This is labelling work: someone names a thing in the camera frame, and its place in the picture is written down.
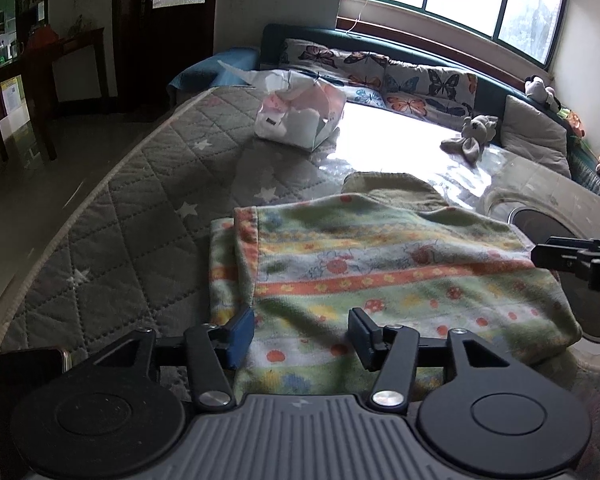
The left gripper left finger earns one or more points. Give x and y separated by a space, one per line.
212 350

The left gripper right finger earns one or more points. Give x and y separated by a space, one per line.
391 352

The colourful patterned child's jacket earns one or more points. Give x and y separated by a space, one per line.
391 246

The grey quilted star table cover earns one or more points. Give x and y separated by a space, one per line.
136 252

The grey pillow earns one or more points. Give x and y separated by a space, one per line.
527 132

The orange green plush toy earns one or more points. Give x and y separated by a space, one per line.
573 120

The white plush bunny toy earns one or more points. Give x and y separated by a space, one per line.
477 132

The white black plush toy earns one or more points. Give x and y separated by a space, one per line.
540 93

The butterfly patterned cushion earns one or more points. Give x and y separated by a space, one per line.
438 94

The white pink tissue pack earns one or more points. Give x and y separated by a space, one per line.
297 110

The teal sofa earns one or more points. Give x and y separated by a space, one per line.
490 96

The dark wooden side table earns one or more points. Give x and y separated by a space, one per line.
35 67

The dark wooden door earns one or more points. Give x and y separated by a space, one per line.
154 40

